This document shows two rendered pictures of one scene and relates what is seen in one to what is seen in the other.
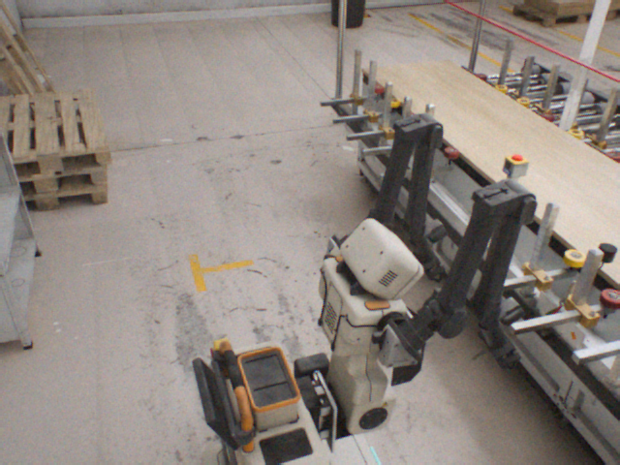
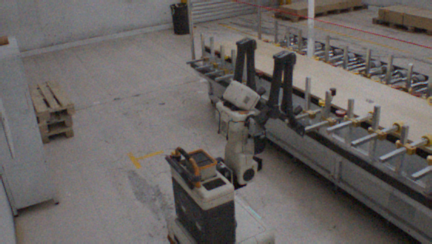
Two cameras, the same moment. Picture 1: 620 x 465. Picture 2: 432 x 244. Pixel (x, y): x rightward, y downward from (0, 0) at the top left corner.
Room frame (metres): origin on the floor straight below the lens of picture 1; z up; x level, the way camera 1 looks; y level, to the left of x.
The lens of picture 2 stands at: (-1.17, 0.37, 2.39)
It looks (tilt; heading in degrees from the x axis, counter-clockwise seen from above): 24 degrees down; 354
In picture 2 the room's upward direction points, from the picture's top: 5 degrees counter-clockwise
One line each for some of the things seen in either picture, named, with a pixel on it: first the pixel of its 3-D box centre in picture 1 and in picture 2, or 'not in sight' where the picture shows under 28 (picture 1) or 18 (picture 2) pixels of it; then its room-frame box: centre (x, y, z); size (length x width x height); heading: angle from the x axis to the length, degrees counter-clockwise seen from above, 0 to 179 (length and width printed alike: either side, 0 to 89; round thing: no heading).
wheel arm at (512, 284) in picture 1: (528, 281); (305, 116); (1.87, -0.90, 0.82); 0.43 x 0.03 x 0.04; 109
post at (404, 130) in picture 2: not in sight; (400, 155); (0.97, -1.25, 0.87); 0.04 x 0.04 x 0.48; 19
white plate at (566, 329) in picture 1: (558, 321); (321, 129); (1.70, -0.98, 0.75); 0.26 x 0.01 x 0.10; 19
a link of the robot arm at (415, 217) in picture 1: (419, 182); (251, 67); (1.63, -0.35, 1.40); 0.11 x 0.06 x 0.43; 20
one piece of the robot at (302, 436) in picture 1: (276, 442); (206, 196); (1.24, 0.10, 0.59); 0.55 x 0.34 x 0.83; 20
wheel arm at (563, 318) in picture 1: (563, 318); (322, 124); (1.62, -0.94, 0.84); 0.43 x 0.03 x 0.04; 109
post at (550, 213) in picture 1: (539, 253); (307, 102); (1.92, -0.93, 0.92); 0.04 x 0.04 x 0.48; 19
